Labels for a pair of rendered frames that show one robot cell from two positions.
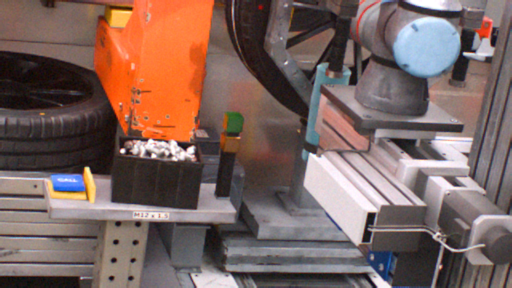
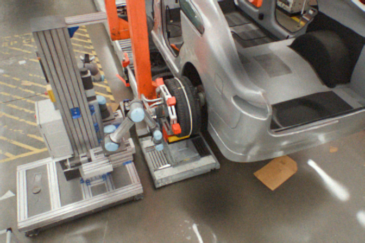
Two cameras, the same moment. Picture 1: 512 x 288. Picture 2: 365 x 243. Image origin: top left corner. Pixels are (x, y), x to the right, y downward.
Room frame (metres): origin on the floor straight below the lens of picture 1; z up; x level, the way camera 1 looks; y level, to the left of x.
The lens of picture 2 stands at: (2.78, -2.91, 3.10)
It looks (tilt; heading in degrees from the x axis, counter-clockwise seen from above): 42 degrees down; 89
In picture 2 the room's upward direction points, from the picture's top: straight up
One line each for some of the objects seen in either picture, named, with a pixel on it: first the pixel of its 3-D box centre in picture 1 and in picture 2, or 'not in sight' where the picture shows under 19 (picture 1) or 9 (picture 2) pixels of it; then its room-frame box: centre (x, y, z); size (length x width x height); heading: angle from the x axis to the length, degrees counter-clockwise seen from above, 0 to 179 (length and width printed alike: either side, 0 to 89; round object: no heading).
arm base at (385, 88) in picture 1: (395, 79); (102, 110); (1.95, -0.26, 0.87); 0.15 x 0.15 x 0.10
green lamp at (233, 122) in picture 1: (233, 122); not in sight; (2.20, 0.05, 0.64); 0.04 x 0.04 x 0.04; 19
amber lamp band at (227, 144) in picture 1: (230, 142); not in sight; (2.20, 0.05, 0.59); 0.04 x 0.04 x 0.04; 19
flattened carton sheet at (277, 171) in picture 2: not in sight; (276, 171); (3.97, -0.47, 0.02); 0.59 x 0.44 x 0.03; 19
